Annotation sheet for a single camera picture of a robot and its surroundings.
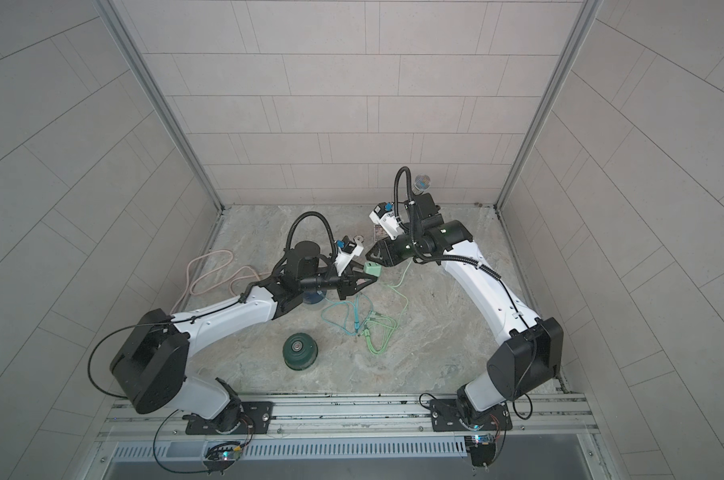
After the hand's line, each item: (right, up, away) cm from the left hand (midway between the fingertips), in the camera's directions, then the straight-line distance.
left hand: (376, 275), depth 75 cm
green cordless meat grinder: (-19, -18, -3) cm, 26 cm away
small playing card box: (+1, +11, +33) cm, 35 cm away
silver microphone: (+13, +25, +10) cm, 30 cm away
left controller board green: (-34, -39, -10) cm, 52 cm away
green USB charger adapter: (-1, +2, -4) cm, 5 cm away
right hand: (-1, +6, -1) cm, 6 cm away
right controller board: (+25, -39, -7) cm, 46 cm away
